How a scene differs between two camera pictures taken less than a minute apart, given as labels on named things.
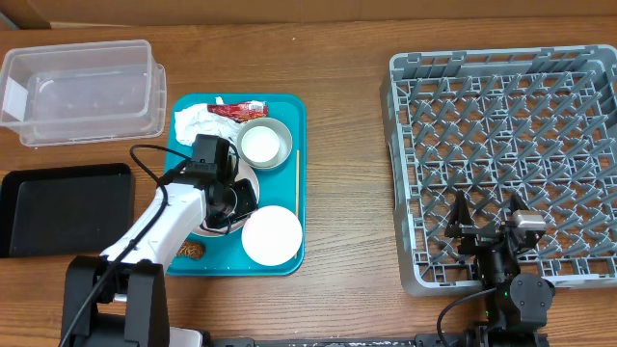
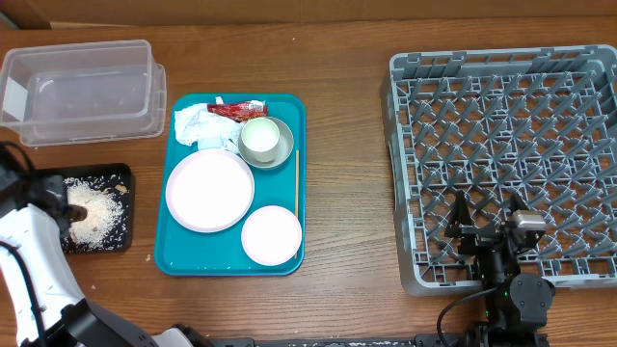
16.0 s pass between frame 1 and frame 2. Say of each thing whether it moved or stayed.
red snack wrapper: stayed
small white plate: stayed
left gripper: moved
